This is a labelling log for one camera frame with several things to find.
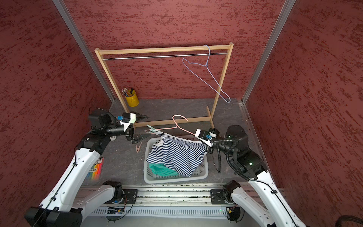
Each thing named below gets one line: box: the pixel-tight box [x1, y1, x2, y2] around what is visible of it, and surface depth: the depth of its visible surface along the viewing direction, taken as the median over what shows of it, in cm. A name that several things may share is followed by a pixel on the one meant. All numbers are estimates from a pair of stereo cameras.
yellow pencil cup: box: [125, 89, 139, 108], surface depth 113 cm
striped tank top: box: [146, 130, 208, 178], surface depth 75 cm
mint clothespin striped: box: [146, 124, 158, 134], surface depth 68 cm
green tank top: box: [148, 162, 180, 175], surface depth 79 cm
